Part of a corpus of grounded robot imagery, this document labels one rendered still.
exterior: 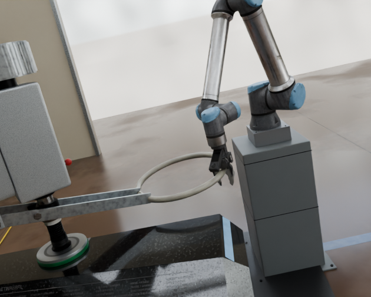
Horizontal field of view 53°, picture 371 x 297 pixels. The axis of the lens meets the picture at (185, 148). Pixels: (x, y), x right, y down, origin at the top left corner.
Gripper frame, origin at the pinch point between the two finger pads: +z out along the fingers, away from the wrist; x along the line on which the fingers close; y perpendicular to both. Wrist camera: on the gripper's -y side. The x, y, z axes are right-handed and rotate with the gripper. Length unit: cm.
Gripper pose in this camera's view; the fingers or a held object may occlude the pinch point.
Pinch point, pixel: (225, 184)
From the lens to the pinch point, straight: 181.6
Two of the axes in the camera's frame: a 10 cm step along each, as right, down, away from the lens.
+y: 4.1, -3.9, 8.2
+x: -8.7, 0.8, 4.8
